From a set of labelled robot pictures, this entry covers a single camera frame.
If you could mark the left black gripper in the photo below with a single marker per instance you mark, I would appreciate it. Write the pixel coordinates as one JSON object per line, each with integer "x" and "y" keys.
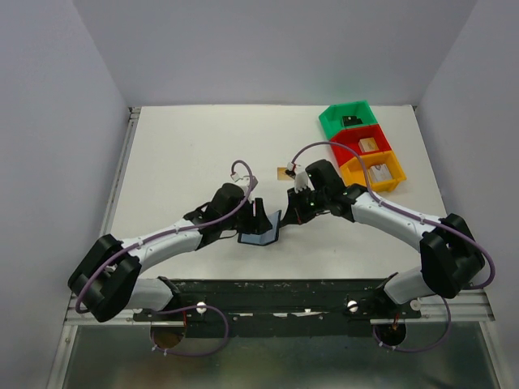
{"x": 251, "y": 215}

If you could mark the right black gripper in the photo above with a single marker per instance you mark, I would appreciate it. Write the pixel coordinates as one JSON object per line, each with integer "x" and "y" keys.
{"x": 297, "y": 203}

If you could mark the black leather card holder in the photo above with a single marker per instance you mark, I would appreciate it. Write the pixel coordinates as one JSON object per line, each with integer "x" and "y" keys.
{"x": 261, "y": 237}

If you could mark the gold credit card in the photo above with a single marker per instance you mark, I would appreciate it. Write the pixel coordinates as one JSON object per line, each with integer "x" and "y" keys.
{"x": 282, "y": 174}

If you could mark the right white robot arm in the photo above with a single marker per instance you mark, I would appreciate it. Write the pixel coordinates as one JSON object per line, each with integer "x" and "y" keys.
{"x": 448, "y": 258}

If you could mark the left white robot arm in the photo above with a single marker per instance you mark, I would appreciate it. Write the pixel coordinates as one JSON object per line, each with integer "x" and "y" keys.
{"x": 197, "y": 229}

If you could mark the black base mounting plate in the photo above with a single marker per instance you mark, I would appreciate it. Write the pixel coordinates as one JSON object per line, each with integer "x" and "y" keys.
{"x": 280, "y": 308}

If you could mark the white box in yellow bin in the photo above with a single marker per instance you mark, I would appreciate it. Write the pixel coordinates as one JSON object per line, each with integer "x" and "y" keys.
{"x": 379, "y": 173}

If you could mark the red plastic bin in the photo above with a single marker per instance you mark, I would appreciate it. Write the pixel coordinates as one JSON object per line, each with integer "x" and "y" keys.
{"x": 350, "y": 138}

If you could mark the yellow plastic bin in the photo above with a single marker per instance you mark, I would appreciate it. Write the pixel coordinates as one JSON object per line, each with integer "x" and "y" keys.
{"x": 352, "y": 171}

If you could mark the white box in red bin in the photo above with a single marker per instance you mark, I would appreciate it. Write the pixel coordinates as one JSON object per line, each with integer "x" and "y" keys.
{"x": 368, "y": 145}

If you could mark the green plastic bin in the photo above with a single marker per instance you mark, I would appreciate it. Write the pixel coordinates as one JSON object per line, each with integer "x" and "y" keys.
{"x": 330, "y": 119}

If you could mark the black part in green bin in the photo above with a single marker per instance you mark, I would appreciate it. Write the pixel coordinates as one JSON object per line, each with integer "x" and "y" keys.
{"x": 350, "y": 121}

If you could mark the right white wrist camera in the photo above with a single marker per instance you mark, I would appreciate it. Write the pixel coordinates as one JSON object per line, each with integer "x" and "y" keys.
{"x": 298, "y": 175}

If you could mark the aluminium extrusion rail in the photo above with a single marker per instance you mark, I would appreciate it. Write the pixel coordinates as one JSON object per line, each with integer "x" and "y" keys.
{"x": 109, "y": 194}

